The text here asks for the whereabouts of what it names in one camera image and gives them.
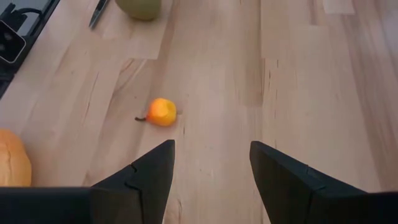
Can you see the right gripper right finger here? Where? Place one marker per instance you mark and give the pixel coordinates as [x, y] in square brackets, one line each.
[295, 196]

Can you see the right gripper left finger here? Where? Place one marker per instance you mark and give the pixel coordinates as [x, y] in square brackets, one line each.
[140, 193]

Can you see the orange-red pear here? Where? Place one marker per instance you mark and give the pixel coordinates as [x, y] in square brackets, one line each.
[161, 112]

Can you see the orange fruit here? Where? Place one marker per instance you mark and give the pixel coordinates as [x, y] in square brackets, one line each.
[12, 160]

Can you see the large yellow mango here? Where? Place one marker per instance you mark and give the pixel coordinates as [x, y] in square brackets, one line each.
[140, 7]

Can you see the black plate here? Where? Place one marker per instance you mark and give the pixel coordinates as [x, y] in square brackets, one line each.
[98, 14]

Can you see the black aluminium table frame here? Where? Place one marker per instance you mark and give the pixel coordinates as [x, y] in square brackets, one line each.
[6, 79]

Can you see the black table-level camera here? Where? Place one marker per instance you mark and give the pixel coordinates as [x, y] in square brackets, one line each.
[11, 43]

